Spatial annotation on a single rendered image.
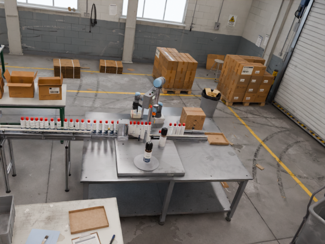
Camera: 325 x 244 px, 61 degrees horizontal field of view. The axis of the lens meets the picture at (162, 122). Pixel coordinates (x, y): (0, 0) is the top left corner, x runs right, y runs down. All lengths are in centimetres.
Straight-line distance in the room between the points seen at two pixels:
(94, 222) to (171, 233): 135
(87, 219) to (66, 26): 674
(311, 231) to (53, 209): 293
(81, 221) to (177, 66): 513
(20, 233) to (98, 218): 67
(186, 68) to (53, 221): 538
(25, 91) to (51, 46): 430
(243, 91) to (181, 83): 165
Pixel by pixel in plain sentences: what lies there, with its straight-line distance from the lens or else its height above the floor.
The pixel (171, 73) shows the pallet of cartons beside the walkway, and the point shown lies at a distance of 712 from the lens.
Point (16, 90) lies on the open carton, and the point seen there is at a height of 90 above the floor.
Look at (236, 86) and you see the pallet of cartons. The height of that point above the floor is 58.
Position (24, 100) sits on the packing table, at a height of 78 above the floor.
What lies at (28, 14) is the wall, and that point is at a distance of 878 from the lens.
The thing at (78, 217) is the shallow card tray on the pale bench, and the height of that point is 80.
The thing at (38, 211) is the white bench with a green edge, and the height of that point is 80.
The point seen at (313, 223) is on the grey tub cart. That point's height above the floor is 65.
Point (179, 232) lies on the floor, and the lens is 387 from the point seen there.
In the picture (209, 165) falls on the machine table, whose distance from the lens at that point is 363.
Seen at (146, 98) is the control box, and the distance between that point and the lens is 355.
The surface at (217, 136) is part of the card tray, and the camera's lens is 428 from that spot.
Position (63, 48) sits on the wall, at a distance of 894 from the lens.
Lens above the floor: 299
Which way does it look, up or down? 30 degrees down
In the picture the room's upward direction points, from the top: 11 degrees clockwise
